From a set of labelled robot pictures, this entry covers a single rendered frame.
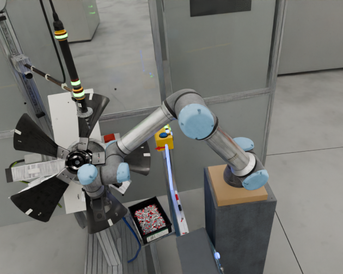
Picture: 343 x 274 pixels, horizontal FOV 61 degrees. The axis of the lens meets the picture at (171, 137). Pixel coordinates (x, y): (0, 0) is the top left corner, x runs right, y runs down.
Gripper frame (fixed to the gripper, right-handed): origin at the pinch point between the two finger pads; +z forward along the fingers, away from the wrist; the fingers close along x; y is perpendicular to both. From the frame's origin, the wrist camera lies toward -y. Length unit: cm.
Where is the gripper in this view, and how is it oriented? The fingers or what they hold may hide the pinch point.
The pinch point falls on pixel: (105, 212)
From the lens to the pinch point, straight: 146.5
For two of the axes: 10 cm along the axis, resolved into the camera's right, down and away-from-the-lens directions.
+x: -9.8, 1.7, -1.0
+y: -1.9, -7.9, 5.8
